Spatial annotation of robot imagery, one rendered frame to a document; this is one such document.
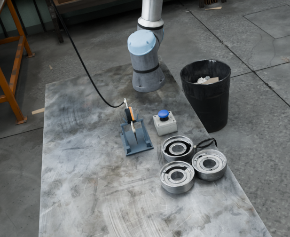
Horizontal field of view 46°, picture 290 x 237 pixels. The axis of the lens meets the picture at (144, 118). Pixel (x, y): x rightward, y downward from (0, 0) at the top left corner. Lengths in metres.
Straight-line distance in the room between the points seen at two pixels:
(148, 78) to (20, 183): 1.39
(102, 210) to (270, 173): 1.36
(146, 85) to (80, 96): 0.32
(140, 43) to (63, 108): 0.44
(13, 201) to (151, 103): 1.33
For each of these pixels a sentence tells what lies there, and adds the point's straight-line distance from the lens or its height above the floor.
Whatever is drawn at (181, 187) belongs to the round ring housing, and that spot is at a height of 0.83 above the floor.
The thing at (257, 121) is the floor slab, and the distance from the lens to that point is 2.58.
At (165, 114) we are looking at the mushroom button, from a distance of 1.22.
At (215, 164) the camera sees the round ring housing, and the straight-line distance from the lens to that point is 1.07.
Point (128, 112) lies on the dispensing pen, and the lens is 1.17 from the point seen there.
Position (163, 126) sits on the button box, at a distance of 1.22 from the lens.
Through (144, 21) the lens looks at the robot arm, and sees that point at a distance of 1.54.
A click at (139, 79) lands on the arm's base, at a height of 0.86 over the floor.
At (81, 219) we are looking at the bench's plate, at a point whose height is 0.80.
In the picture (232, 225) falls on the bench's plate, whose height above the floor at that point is 0.80.
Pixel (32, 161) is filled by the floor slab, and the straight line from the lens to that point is 2.66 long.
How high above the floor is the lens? 1.59
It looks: 36 degrees down
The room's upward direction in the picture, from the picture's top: 12 degrees counter-clockwise
